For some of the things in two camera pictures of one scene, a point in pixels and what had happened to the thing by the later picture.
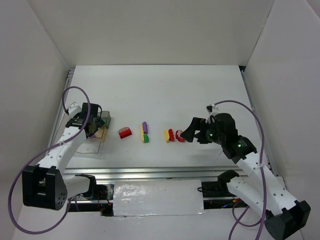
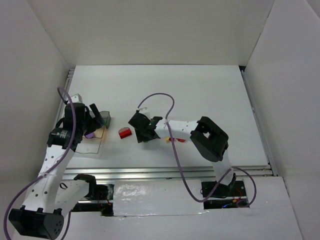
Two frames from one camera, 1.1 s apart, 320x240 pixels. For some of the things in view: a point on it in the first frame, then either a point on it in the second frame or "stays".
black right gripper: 200,131 → 141,128
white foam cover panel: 170,197 stays
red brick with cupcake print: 124,132 stays
